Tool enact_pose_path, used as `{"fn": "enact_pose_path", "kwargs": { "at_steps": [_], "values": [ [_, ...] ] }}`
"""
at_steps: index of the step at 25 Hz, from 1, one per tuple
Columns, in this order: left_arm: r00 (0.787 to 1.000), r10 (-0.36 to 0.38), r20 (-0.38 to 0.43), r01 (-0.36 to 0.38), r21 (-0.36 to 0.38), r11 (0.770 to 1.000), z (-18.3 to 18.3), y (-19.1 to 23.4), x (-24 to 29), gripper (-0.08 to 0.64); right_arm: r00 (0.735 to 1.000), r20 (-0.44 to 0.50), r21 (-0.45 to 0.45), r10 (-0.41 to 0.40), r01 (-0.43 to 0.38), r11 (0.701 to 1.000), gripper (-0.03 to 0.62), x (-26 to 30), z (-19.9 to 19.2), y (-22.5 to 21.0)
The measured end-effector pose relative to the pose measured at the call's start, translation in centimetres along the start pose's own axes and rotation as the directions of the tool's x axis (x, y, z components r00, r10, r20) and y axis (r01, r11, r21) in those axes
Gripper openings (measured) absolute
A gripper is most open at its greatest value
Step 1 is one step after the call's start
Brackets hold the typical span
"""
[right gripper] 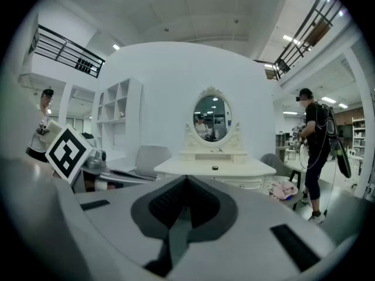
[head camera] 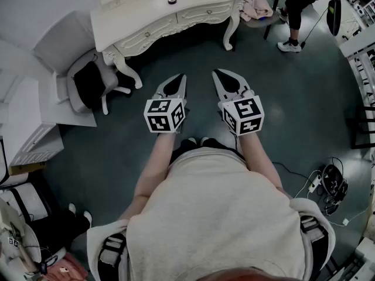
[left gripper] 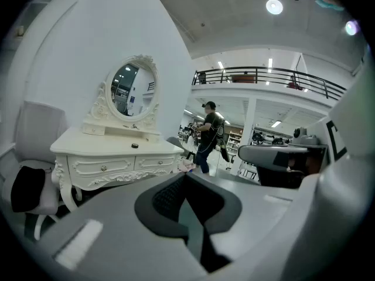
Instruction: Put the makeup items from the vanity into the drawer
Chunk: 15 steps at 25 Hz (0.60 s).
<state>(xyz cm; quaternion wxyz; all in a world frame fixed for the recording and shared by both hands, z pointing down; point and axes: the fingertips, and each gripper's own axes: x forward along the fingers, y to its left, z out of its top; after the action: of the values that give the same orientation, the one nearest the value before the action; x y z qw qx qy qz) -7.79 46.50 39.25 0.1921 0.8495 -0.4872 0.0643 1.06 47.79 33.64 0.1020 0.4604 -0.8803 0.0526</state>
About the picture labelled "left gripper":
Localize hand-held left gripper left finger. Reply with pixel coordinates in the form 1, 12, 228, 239
35, 173, 212, 281

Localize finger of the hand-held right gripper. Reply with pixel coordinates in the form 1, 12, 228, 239
237, 143, 328, 189

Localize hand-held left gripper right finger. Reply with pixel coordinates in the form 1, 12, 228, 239
186, 173, 301, 281

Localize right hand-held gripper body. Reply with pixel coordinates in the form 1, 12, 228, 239
278, 48, 375, 281

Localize white dressing table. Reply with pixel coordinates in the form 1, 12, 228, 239
49, 54, 185, 213

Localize large cream carved drawer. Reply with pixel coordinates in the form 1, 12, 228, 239
134, 154, 177, 173
67, 156, 136, 184

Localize white column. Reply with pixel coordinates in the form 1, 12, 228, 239
230, 97, 257, 177

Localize white storage shelf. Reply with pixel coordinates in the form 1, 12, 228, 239
227, 130, 243, 158

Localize pink cloth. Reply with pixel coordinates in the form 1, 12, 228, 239
178, 160, 197, 174

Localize black balcony railing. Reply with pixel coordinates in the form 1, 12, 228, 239
192, 66, 348, 101

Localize grey chair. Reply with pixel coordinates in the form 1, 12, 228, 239
166, 136, 195, 161

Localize black cloth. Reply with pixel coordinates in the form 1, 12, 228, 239
11, 165, 46, 213

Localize white chair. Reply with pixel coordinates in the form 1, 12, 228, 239
1, 101, 70, 241

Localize round ceiling light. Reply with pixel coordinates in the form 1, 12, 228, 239
345, 20, 359, 36
265, 0, 284, 15

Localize oval mirror with carved frame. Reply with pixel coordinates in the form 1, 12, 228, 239
84, 54, 161, 134

